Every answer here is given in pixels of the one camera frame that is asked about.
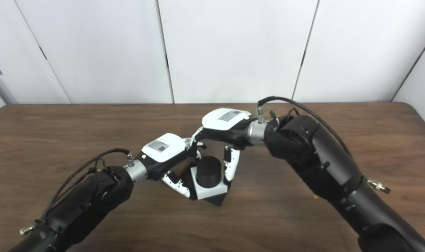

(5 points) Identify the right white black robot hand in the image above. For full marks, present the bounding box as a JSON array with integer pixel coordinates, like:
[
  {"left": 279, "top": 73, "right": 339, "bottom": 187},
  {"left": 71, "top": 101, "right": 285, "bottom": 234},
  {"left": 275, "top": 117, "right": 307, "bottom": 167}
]
[{"left": 191, "top": 108, "right": 258, "bottom": 182}]

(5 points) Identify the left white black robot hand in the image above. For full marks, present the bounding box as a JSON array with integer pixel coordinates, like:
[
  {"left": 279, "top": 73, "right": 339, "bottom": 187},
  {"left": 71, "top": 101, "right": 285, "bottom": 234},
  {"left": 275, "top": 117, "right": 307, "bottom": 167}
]
[{"left": 141, "top": 133, "right": 201, "bottom": 199}]

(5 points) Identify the black peg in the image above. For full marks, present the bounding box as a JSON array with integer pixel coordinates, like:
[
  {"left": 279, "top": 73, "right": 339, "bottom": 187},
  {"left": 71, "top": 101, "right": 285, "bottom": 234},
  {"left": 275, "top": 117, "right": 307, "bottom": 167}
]
[{"left": 179, "top": 156, "right": 234, "bottom": 207}]

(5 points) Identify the white square piece with hole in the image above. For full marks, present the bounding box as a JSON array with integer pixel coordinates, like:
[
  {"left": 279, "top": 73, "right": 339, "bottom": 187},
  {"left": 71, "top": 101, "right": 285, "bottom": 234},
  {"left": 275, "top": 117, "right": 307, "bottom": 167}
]
[{"left": 190, "top": 166, "right": 230, "bottom": 201}]

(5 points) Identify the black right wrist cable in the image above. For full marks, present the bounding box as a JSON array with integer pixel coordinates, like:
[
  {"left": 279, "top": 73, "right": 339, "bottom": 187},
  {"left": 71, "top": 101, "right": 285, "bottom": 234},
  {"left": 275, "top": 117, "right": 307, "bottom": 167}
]
[{"left": 257, "top": 96, "right": 391, "bottom": 194}]

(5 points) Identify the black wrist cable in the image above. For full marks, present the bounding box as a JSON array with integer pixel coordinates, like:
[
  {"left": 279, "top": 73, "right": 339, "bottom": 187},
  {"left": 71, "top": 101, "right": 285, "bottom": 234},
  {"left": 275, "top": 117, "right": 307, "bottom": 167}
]
[
  {"left": 257, "top": 96, "right": 391, "bottom": 194},
  {"left": 19, "top": 148, "right": 135, "bottom": 236}
]

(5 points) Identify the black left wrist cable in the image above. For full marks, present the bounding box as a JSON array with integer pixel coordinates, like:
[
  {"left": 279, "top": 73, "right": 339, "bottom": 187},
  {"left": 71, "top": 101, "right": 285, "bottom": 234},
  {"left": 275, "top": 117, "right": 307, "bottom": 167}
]
[{"left": 19, "top": 148, "right": 135, "bottom": 236}]

